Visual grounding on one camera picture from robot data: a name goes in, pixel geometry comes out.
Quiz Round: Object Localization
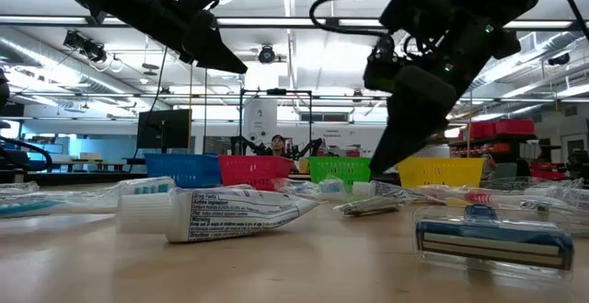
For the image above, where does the black background rig frame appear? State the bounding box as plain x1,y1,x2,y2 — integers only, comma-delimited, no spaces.
237,87,314,157

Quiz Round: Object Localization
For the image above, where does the dark blue disposable razor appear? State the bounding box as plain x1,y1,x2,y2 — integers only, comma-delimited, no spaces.
411,203,576,274

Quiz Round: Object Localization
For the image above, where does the person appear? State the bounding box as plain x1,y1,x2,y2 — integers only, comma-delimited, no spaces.
268,134,301,174

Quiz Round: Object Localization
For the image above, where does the red plastic basket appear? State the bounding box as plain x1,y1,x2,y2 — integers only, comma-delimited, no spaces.
217,154,295,192

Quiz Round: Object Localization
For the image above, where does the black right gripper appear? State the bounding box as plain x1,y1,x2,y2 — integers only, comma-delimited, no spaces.
369,15,524,177

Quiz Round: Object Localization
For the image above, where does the overhead light bar beam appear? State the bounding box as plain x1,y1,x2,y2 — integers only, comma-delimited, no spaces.
0,15,589,31

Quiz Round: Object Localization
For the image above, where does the yellow plastic basket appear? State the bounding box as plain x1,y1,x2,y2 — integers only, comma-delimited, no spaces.
396,157,487,190

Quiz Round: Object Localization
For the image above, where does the black overhead camera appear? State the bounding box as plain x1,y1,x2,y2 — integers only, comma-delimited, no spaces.
256,43,277,65

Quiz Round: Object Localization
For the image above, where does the black curved tube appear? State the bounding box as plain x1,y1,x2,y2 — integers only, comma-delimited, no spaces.
0,134,54,174

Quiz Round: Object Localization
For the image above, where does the black ceiling camera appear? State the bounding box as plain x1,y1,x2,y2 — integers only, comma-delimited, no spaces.
547,52,572,67

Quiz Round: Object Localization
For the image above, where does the green plastic basket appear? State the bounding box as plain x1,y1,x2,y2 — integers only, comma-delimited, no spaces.
307,156,372,189

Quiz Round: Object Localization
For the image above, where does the blue plastic basket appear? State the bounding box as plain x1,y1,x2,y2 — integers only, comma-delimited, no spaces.
144,152,223,189

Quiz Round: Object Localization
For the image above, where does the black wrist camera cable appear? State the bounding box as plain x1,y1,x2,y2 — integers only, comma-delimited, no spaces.
308,0,397,37

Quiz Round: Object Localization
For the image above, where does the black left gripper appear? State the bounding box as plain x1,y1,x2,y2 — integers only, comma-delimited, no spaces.
137,0,248,76

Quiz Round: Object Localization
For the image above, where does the black rig-mounted device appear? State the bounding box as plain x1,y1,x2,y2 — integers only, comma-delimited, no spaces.
62,29,109,64

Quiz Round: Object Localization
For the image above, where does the red storage bin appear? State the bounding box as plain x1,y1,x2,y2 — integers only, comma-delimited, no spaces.
468,118,537,140

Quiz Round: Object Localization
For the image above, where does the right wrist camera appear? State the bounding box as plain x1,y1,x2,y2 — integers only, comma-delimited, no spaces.
362,34,409,93

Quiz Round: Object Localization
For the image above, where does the red white bagged toothbrush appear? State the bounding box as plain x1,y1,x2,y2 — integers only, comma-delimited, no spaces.
413,183,589,215

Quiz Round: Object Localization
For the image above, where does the black thick arm cable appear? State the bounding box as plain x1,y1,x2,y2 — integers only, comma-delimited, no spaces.
550,0,589,41

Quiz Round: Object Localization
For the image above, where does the black monitor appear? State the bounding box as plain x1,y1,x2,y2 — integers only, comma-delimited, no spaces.
136,108,193,151

